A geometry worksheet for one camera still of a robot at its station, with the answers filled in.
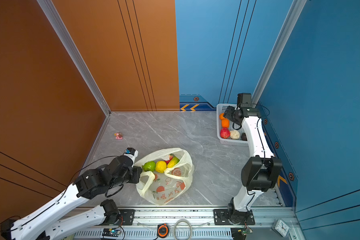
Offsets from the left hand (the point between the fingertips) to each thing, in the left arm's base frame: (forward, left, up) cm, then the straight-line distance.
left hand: (144, 169), depth 71 cm
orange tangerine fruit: (+41, -48, -10) cm, 64 cm away
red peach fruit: (+6, -13, +2) cm, 14 cm away
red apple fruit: (+31, -46, -11) cm, 57 cm away
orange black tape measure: (-23, -10, -14) cm, 28 cm away
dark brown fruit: (+31, -60, -14) cm, 69 cm away
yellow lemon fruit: (+7, -6, -12) cm, 15 cm away
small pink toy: (+31, +26, -15) cm, 43 cm away
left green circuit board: (-23, +15, -19) cm, 34 cm away
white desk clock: (-21, -65, -15) cm, 70 cm away
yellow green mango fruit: (+11, -13, -13) cm, 21 cm away
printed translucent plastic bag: (-3, -9, -17) cm, 19 cm away
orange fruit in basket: (+46, -46, -11) cm, 66 cm away
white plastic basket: (+18, -43, +12) cm, 49 cm away
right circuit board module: (-23, -46, -18) cm, 55 cm away
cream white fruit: (+30, -53, -11) cm, 62 cm away
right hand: (+31, -45, +7) cm, 55 cm away
